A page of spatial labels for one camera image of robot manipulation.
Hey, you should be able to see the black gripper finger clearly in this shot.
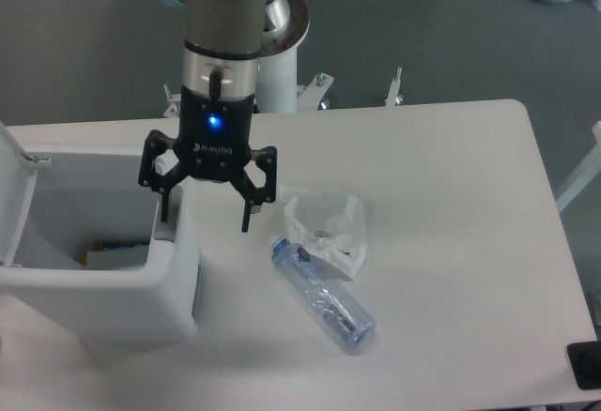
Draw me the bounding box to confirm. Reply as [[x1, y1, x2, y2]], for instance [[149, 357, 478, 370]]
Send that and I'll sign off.
[[138, 129, 190, 223], [226, 145, 278, 234]]

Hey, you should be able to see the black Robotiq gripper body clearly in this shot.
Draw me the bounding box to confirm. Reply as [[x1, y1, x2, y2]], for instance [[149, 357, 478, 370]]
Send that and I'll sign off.
[[171, 86, 254, 183]]

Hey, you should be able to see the white push-lid trash can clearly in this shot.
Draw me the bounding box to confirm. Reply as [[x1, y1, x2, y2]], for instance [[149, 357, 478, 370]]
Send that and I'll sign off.
[[1, 129, 201, 342]]

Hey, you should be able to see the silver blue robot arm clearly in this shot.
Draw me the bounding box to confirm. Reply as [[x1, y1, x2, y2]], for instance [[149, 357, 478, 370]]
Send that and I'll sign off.
[[138, 0, 277, 232]]

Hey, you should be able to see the crumpled white paper wrapper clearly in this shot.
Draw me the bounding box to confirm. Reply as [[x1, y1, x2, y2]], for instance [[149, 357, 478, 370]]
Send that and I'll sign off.
[[279, 185, 368, 282]]

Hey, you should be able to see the clear blue plastic bottle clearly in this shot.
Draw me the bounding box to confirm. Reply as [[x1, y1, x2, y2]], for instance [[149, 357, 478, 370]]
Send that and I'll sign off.
[[269, 236, 377, 354]]

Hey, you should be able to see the black device at table edge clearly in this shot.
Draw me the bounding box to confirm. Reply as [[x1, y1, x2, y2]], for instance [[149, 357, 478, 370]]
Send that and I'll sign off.
[[566, 341, 600, 390]]

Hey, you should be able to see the white pedestal base frame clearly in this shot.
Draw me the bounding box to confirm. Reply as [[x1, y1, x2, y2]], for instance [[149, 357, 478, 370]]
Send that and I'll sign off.
[[163, 67, 404, 118]]

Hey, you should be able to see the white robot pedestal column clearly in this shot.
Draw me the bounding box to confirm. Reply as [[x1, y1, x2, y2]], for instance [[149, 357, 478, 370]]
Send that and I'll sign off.
[[255, 39, 297, 114]]

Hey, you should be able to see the white frame bar right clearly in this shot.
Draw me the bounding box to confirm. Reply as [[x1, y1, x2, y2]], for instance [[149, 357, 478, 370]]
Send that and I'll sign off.
[[554, 121, 600, 213]]

